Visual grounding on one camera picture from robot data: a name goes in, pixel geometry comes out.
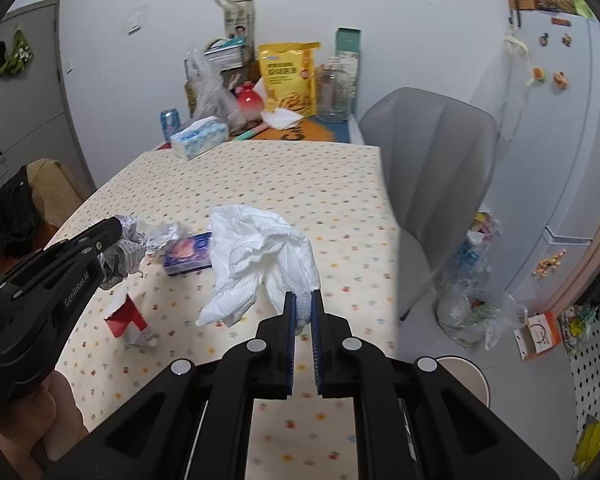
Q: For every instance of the teal pink stick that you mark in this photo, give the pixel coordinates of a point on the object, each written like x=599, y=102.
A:
x=247, y=133

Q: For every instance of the orange mat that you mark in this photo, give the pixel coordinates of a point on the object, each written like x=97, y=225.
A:
x=310, y=132

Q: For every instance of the brown woven basket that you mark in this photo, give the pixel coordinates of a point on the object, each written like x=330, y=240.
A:
x=522, y=0

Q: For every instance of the orange white carton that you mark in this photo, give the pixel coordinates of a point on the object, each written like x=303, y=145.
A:
x=537, y=335

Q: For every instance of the white tissue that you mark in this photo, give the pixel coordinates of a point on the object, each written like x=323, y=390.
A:
x=280, y=119
x=260, y=255

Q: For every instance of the black cloth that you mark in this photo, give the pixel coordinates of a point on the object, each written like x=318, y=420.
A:
x=15, y=210

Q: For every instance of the yellow snack bag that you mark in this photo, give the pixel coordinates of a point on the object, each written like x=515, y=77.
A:
x=287, y=80

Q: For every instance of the yellow green packet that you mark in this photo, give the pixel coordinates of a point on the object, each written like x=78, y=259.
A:
x=577, y=327

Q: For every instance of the clear glass jar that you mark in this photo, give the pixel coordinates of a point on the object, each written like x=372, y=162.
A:
x=335, y=95

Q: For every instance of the dotted cream tablecloth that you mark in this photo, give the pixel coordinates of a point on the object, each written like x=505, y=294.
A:
x=305, y=200

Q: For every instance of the yellow green carton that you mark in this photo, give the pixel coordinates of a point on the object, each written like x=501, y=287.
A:
x=190, y=95

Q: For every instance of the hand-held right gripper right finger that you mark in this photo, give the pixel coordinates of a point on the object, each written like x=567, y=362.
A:
x=317, y=350

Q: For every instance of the clear bag of bottles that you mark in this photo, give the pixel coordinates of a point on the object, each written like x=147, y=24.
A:
x=462, y=305

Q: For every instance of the purple packet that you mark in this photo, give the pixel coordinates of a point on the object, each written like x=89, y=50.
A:
x=190, y=256

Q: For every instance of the yellow plastic item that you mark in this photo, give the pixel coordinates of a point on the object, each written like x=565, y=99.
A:
x=592, y=442

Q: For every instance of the white bag of packaging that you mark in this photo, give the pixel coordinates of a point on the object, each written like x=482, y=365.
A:
x=485, y=230

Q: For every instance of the green hanging cloth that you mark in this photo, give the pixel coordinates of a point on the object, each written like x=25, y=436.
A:
x=15, y=55

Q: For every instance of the brown fridge label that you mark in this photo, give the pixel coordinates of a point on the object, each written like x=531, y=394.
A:
x=561, y=21

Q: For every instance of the dark bicycle fridge magnet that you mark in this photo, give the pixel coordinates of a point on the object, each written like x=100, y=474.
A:
x=544, y=38

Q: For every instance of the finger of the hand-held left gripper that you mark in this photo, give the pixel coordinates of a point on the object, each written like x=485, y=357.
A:
x=100, y=235

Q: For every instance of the green yellow card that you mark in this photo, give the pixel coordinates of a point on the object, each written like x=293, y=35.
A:
x=582, y=5

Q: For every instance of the orange round fridge magnet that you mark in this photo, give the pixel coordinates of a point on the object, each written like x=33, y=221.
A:
x=536, y=74

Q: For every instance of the gold figures fridge magnet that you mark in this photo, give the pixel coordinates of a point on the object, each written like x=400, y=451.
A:
x=547, y=264

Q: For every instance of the white refrigerator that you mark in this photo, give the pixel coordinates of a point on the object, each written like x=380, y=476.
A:
x=555, y=160

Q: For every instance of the red white cigarette pack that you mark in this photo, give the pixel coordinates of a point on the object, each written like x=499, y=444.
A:
x=127, y=322

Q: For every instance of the white hanging bag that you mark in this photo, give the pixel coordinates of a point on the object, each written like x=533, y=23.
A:
x=517, y=44

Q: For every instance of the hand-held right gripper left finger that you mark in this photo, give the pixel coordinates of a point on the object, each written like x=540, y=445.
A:
x=290, y=350

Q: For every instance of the grey cabinet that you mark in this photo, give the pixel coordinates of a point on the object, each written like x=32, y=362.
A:
x=30, y=120

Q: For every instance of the blue white tissue box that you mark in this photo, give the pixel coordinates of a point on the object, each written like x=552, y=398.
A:
x=197, y=137

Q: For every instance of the white wall switch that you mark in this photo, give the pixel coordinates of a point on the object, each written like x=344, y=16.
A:
x=136, y=21

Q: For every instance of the tall green box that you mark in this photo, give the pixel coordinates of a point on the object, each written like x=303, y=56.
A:
x=349, y=40

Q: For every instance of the beige waste bin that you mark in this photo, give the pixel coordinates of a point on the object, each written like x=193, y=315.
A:
x=465, y=375

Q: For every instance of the patterned wrapper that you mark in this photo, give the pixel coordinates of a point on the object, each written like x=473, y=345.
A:
x=125, y=260

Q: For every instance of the crumpled clear plastic bag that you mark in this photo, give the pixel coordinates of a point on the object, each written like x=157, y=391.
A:
x=212, y=95

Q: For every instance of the red round vase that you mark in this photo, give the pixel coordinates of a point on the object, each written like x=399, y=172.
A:
x=247, y=102

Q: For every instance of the yellow figure fridge magnet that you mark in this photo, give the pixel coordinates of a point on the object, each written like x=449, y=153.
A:
x=560, y=79

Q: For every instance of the blue drink can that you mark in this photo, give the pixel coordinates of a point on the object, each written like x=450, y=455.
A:
x=170, y=122

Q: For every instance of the grey upholstered chair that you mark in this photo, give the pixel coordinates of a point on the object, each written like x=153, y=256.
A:
x=430, y=160

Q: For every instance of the empty clear plastic bag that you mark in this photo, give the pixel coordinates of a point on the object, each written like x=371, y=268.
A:
x=502, y=320

